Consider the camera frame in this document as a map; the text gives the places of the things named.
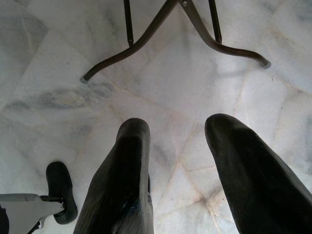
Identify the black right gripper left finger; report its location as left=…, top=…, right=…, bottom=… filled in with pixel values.
left=73, top=117, right=154, bottom=234

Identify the marble top folding table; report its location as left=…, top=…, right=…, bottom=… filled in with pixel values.
left=80, top=0, right=272, bottom=85

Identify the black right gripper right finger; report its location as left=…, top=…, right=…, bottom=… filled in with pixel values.
left=204, top=113, right=312, bottom=234

